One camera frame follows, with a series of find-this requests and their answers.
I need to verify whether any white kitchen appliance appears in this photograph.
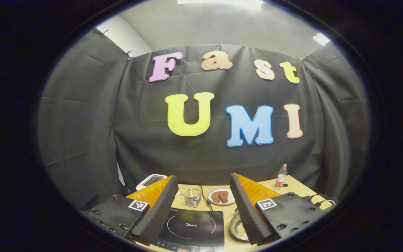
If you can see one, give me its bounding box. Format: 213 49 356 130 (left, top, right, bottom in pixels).
136 174 168 191

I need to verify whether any round white plate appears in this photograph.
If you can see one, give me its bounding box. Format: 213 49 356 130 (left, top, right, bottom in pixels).
207 187 236 206

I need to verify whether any bundle of black cables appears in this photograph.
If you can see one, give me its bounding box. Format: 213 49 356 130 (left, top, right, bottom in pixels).
308 194 338 207

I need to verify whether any black power cable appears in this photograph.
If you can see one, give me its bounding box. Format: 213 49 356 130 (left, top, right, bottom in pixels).
200 185 213 211

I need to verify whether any clear water bottle red label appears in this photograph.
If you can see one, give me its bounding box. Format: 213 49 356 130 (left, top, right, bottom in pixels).
274 163 288 190

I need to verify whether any black induction cooktop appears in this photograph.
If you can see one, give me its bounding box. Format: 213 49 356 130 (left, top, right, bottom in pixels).
151 209 225 252

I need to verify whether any ceiling light panel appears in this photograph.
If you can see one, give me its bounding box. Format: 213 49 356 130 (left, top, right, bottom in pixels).
177 0 263 11
313 33 331 46

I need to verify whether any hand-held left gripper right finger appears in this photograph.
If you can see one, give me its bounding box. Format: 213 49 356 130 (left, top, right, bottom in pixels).
229 173 328 245

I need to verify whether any steel pot with black handle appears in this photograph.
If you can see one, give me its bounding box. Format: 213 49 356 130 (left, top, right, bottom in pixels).
229 212 251 242

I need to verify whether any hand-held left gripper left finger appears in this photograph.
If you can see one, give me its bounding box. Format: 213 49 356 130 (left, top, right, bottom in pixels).
83 175 179 245

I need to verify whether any wire basket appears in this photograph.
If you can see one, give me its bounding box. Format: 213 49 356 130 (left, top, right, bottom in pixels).
184 188 202 208

